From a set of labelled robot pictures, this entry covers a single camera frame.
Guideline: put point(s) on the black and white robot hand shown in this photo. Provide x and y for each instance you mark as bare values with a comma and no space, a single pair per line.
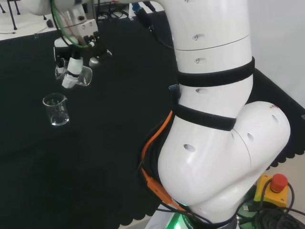
74,65

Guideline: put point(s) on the small clear glass beaker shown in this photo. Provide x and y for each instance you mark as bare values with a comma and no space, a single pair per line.
87,76

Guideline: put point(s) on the large clear glass beaker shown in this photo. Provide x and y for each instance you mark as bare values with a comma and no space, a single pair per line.
56,112

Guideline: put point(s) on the small clear plastic piece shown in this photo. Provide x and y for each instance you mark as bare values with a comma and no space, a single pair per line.
36,35

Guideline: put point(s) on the black tripod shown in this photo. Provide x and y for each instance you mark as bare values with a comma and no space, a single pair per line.
12,14

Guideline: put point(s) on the black bench cloth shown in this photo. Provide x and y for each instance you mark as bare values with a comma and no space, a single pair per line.
100,143

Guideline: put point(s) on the blue USB plug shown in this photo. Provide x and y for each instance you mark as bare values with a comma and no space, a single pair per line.
174,87

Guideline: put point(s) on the yellow stop button box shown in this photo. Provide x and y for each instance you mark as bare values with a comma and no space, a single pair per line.
274,193

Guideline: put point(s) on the grey rounded wrist camera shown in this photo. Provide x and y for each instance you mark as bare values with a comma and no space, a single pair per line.
94,62

